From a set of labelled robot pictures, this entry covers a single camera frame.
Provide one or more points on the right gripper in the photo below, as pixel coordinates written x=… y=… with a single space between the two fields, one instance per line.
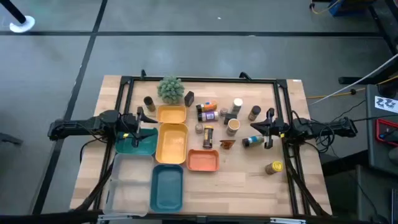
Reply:
x=278 y=128

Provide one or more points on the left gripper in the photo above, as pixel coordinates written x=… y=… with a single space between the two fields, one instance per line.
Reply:
x=138 y=126

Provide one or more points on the blue label spice bottle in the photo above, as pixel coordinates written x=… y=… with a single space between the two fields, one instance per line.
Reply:
x=253 y=141

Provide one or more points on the brown spice jar black lid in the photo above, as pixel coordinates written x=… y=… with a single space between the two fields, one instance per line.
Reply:
x=149 y=104

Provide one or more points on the dark green spice tin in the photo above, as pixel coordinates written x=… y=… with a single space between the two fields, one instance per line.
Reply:
x=189 y=99
x=230 y=118

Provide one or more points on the brown spice pouch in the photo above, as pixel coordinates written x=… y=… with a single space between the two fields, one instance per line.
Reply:
x=227 y=144

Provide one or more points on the yellow lid Trader Joe's jar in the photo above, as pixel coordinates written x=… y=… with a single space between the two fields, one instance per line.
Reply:
x=274 y=167

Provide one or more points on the orange spice bottle black lid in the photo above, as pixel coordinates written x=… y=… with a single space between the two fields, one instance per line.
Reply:
x=208 y=107

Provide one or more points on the orange plastic bin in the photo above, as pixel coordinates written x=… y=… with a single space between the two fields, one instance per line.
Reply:
x=202 y=161

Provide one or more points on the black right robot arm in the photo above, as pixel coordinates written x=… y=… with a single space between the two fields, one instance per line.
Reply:
x=329 y=127

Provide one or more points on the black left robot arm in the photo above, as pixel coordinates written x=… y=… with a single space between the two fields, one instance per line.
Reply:
x=77 y=124

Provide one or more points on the dark spice jar black lid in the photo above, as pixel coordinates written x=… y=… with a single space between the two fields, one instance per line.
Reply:
x=254 y=112

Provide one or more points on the small yellow plastic bin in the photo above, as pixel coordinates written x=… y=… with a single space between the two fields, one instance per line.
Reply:
x=171 y=115

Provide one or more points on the large yellow plastic bin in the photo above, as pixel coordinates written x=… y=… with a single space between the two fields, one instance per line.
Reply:
x=171 y=144

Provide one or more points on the dark green plastic bin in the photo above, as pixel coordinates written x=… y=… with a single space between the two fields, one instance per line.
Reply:
x=124 y=147

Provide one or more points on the white lid spice bottle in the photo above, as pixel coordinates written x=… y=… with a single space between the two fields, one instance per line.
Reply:
x=237 y=105

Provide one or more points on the artificial green succulent plant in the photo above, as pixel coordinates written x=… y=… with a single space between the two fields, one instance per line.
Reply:
x=170 y=90

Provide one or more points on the purple label spice bottle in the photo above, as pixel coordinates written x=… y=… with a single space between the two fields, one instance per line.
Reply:
x=209 y=116

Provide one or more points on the dark spice bottle yellow lid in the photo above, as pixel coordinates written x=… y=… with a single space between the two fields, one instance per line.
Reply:
x=208 y=138

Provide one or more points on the clear plastic bin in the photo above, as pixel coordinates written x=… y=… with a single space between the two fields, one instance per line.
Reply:
x=129 y=186

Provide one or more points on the dark blue plastic bin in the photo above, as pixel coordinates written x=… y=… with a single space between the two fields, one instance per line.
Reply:
x=166 y=189

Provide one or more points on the grey cabinet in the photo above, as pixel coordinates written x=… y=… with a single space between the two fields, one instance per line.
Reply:
x=370 y=149

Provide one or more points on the red framed device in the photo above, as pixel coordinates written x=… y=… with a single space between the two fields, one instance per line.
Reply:
x=377 y=132

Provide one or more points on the white paper tag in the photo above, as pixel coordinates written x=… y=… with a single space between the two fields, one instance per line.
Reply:
x=385 y=104

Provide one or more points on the blue crate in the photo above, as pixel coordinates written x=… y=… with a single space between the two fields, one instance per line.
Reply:
x=342 y=7

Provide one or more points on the black pole white base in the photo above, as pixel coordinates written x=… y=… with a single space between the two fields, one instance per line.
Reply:
x=21 y=25

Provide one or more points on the black aluminium table frame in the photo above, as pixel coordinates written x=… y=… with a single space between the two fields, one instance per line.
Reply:
x=217 y=79

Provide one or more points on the black stand frame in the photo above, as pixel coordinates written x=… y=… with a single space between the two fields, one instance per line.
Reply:
x=384 y=28

